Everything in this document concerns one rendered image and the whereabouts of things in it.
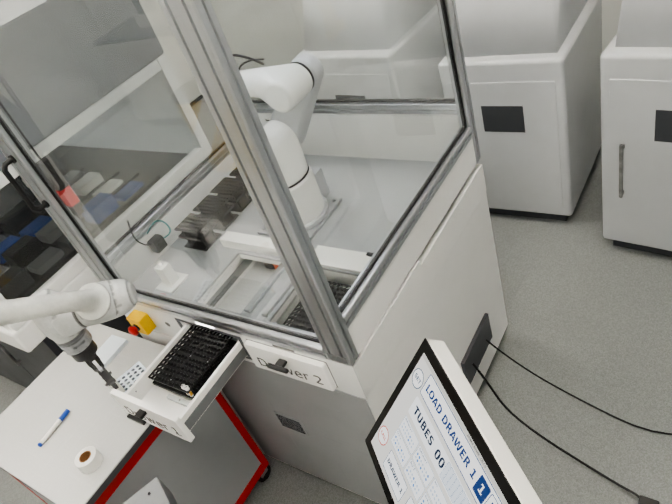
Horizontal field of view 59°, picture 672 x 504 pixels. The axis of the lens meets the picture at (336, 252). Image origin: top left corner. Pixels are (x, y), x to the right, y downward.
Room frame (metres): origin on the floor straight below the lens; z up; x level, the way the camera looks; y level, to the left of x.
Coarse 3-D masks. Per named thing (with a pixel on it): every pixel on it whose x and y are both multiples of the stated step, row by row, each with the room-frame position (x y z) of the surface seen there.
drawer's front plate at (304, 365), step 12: (252, 348) 1.26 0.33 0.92; (264, 348) 1.23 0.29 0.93; (276, 348) 1.21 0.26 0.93; (264, 360) 1.24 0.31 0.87; (276, 360) 1.20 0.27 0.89; (288, 360) 1.16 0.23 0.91; (300, 360) 1.13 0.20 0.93; (312, 360) 1.12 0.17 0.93; (276, 372) 1.22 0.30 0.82; (288, 372) 1.18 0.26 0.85; (300, 372) 1.15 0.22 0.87; (312, 372) 1.11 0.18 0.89; (324, 372) 1.08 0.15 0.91; (312, 384) 1.13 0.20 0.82; (324, 384) 1.10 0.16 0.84
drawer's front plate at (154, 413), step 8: (112, 392) 1.29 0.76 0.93; (120, 392) 1.27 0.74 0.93; (120, 400) 1.27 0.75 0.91; (128, 400) 1.23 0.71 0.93; (136, 400) 1.22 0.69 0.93; (136, 408) 1.22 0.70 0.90; (144, 408) 1.18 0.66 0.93; (152, 408) 1.17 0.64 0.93; (160, 408) 1.16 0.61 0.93; (152, 416) 1.17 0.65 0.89; (160, 416) 1.14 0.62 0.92; (168, 416) 1.12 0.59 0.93; (176, 416) 1.11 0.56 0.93; (152, 424) 1.21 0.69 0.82; (160, 424) 1.17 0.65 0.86; (168, 424) 1.13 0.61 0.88; (176, 424) 1.09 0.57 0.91; (184, 424) 1.10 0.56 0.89; (184, 432) 1.09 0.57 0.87; (192, 440) 1.10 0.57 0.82
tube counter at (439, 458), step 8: (440, 448) 0.61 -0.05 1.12; (432, 456) 0.61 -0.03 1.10; (440, 456) 0.60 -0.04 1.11; (440, 464) 0.59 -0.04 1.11; (448, 464) 0.58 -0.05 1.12; (440, 472) 0.58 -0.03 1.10; (448, 472) 0.56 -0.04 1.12; (448, 480) 0.55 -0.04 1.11; (456, 480) 0.54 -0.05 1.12; (448, 488) 0.54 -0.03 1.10; (456, 488) 0.53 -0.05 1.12; (448, 496) 0.53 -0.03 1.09; (456, 496) 0.52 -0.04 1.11; (464, 496) 0.51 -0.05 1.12
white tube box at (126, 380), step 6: (132, 366) 1.51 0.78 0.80; (138, 366) 1.52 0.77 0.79; (144, 366) 1.49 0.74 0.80; (126, 372) 1.50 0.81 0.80; (132, 372) 1.49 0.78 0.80; (138, 372) 1.48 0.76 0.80; (120, 378) 1.48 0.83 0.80; (126, 378) 1.47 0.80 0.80; (132, 378) 1.46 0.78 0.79; (120, 384) 1.46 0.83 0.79; (126, 384) 1.44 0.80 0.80; (132, 384) 1.44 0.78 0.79; (126, 390) 1.43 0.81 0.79
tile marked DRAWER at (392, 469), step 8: (392, 456) 0.70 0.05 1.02; (384, 464) 0.70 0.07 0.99; (392, 464) 0.69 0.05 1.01; (392, 472) 0.67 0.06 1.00; (400, 472) 0.66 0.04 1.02; (392, 480) 0.66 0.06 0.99; (400, 480) 0.64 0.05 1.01; (392, 488) 0.65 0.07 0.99; (400, 488) 0.63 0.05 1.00; (400, 496) 0.62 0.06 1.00
